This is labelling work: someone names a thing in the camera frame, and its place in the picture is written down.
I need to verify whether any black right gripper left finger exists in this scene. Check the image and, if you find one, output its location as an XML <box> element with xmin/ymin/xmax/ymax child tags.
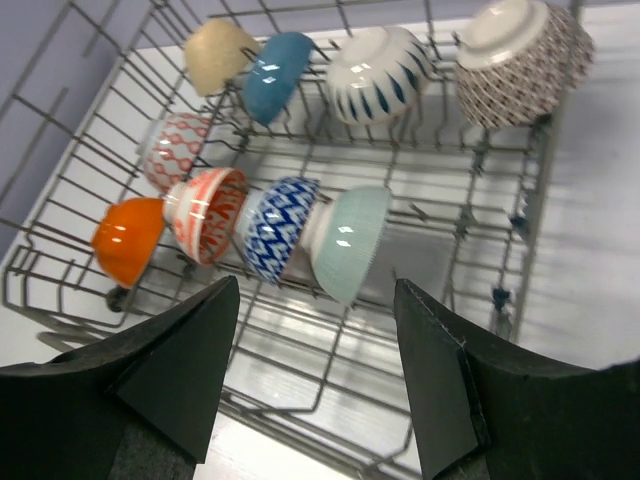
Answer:
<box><xmin>1</xmin><ymin>276</ymin><xmax>240</xmax><ymax>479</ymax></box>

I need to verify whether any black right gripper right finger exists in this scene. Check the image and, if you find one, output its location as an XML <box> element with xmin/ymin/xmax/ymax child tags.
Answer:
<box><xmin>394</xmin><ymin>279</ymin><xmax>639</xmax><ymax>479</ymax></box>

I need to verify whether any orange floral pattern bowl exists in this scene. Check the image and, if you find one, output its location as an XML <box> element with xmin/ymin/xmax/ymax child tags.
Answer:
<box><xmin>163</xmin><ymin>167</ymin><xmax>248</xmax><ymax>265</ymax></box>

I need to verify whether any pale green bowl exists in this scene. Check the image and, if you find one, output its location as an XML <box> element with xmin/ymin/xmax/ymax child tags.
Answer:
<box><xmin>301</xmin><ymin>186</ymin><xmax>392</xmax><ymax>306</ymax></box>

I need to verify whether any orange geometric pattern bowl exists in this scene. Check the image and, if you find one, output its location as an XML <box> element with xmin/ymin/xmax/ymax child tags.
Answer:
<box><xmin>236</xmin><ymin>176</ymin><xmax>320</xmax><ymax>286</ymax></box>

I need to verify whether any blue white patterned bowl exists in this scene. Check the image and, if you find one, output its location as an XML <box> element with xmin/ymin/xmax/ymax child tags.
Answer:
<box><xmin>136</xmin><ymin>112</ymin><xmax>209</xmax><ymax>194</ymax></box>

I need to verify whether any white bowl orange rim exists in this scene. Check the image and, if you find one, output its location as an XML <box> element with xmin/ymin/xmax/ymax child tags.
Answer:
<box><xmin>326</xmin><ymin>26</ymin><xmax>435</xmax><ymax>126</ymax></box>

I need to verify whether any tan bowl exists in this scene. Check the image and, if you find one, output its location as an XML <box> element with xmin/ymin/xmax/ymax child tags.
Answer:
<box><xmin>184</xmin><ymin>18</ymin><xmax>261</xmax><ymax>97</ymax></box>

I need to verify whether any grey wire dish rack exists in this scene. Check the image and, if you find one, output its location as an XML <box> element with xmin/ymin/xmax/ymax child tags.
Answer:
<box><xmin>1</xmin><ymin>1</ymin><xmax>562</xmax><ymax>479</ymax></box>

